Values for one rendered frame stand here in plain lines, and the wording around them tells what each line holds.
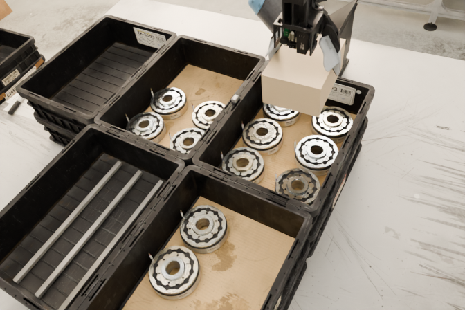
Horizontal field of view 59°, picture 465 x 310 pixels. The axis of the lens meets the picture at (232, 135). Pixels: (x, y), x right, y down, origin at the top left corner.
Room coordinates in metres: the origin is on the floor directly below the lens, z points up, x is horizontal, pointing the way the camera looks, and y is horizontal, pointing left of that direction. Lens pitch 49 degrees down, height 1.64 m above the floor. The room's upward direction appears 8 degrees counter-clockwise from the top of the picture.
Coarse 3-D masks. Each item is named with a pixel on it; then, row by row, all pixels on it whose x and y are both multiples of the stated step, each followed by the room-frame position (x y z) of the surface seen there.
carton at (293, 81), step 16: (288, 48) 0.67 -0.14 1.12; (320, 48) 0.66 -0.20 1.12; (272, 64) 0.63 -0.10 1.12; (288, 64) 0.62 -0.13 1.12; (304, 64) 0.62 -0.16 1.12; (320, 64) 0.61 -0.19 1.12; (272, 80) 0.59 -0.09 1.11; (288, 80) 0.58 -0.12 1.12; (304, 80) 0.57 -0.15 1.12; (320, 80) 0.56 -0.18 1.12; (272, 96) 0.59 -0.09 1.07; (288, 96) 0.57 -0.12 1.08; (304, 96) 0.56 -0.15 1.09; (320, 96) 0.54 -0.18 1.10; (304, 112) 0.56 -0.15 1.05; (320, 112) 0.55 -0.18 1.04
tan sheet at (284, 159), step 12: (300, 120) 0.73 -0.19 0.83; (288, 132) 0.70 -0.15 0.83; (300, 132) 0.69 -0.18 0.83; (240, 144) 0.68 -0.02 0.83; (288, 144) 0.66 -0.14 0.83; (336, 144) 0.63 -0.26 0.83; (264, 156) 0.63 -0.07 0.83; (276, 156) 0.62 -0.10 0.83; (288, 156) 0.62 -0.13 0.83; (276, 168) 0.59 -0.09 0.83; (288, 168) 0.58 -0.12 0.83; (264, 180) 0.56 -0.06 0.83; (324, 180) 0.53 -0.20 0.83
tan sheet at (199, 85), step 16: (176, 80) 0.97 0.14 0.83; (192, 80) 0.96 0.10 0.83; (208, 80) 0.95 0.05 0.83; (224, 80) 0.94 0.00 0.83; (240, 80) 0.93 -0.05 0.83; (192, 96) 0.89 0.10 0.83; (208, 96) 0.88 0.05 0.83; (224, 96) 0.87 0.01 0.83; (192, 112) 0.82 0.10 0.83; (176, 128) 0.77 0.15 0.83; (160, 144) 0.72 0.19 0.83
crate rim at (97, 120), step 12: (180, 36) 1.05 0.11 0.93; (168, 48) 1.00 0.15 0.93; (228, 48) 0.95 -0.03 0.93; (156, 60) 0.95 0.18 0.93; (264, 60) 0.88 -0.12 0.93; (144, 72) 0.91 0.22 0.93; (252, 72) 0.84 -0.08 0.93; (132, 84) 0.86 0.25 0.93; (120, 96) 0.82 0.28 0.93; (108, 108) 0.78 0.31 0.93; (228, 108) 0.72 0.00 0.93; (96, 120) 0.74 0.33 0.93; (216, 120) 0.68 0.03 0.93; (120, 132) 0.69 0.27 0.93; (156, 144) 0.63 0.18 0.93; (180, 156) 0.59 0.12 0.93; (192, 156) 0.58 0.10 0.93
